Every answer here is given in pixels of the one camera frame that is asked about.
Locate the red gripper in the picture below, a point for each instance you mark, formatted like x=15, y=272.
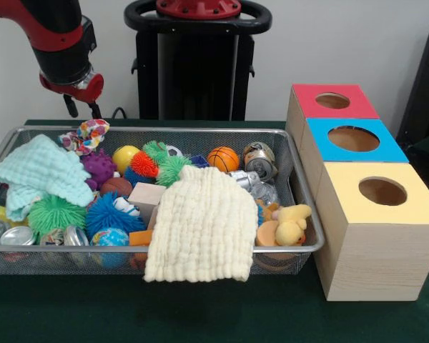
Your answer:
x=94, y=87

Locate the colourful patterned cloth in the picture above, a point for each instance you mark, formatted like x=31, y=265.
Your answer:
x=89, y=134

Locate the cream waffle cloth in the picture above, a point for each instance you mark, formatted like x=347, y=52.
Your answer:
x=200, y=228

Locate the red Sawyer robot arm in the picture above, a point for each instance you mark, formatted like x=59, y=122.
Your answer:
x=57, y=53

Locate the shallow mesh bin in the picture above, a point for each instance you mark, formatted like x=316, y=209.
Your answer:
x=57, y=261

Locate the wooden box with three holes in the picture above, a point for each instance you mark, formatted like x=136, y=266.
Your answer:
x=379, y=257

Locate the purple knobby ball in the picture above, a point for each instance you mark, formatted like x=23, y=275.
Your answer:
x=98, y=168

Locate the yellow ball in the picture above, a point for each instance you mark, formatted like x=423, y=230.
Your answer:
x=125, y=157

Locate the mint waffle cloth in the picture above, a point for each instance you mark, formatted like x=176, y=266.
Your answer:
x=39, y=168

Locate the blue spiky ball with eyes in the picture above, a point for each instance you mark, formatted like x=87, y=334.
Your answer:
x=107, y=214

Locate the green spiky ball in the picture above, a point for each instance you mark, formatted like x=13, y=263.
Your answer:
x=55, y=214

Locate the globe print ball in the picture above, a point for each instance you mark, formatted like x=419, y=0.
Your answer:
x=109, y=237

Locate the orange basketball toy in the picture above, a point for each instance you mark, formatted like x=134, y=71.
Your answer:
x=222, y=158

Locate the yellow plush duck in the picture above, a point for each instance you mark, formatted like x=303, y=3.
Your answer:
x=289, y=225

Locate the black upright panel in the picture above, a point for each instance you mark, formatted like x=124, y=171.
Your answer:
x=425, y=82

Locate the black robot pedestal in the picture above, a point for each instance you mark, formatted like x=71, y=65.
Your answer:
x=186, y=78

